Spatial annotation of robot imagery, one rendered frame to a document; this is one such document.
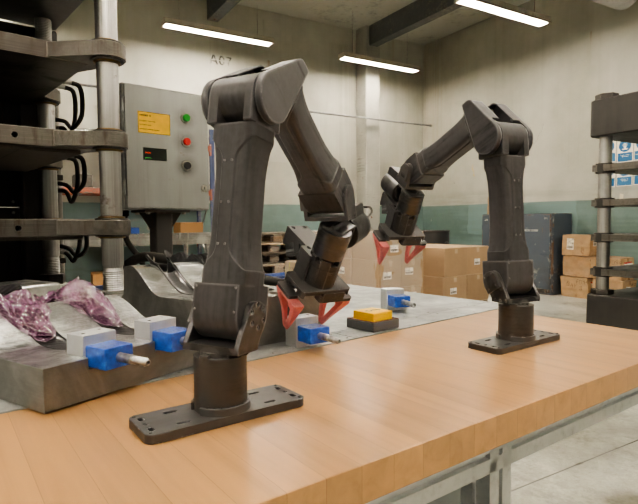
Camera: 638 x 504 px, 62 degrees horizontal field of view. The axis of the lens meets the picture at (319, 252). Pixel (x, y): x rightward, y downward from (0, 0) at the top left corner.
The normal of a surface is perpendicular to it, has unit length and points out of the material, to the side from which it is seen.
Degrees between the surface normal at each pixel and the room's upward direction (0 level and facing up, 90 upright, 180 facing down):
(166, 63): 90
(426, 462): 90
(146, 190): 90
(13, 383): 90
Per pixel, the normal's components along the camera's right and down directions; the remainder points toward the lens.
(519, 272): 0.44, -0.02
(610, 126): -0.86, 0.04
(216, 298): -0.47, -0.10
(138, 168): 0.65, 0.04
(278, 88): 0.88, 0.02
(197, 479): 0.00, -1.00
